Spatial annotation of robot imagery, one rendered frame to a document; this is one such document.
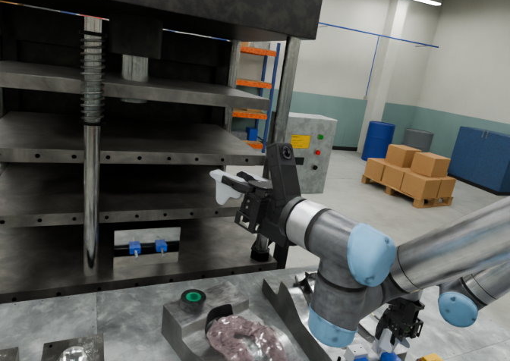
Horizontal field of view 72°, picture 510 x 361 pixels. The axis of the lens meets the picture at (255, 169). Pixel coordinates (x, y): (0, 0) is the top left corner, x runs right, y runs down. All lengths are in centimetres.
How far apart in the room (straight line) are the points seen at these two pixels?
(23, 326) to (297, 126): 131
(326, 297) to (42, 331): 101
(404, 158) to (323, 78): 318
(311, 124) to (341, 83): 706
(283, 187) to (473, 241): 28
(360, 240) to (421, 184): 530
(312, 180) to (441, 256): 134
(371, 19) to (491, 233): 871
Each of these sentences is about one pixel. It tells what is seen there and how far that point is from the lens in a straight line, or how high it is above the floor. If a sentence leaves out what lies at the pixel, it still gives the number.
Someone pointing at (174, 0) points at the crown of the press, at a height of 184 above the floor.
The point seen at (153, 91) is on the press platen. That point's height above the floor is 153.
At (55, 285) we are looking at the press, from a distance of 158.
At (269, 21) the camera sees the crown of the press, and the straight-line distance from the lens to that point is 144.
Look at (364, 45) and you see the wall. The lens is 907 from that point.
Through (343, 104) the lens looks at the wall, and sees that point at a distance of 890.
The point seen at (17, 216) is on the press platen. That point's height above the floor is 103.
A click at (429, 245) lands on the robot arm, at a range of 59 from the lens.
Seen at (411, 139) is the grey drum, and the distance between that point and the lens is 803.
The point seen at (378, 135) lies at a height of 63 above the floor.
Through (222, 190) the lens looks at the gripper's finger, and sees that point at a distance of 67.
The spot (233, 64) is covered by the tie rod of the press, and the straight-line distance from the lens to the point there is 214.
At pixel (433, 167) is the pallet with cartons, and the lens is 597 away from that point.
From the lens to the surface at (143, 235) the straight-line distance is 158.
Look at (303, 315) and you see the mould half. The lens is 130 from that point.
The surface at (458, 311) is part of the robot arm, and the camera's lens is 94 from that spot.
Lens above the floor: 166
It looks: 16 degrees down
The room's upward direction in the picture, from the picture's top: 8 degrees clockwise
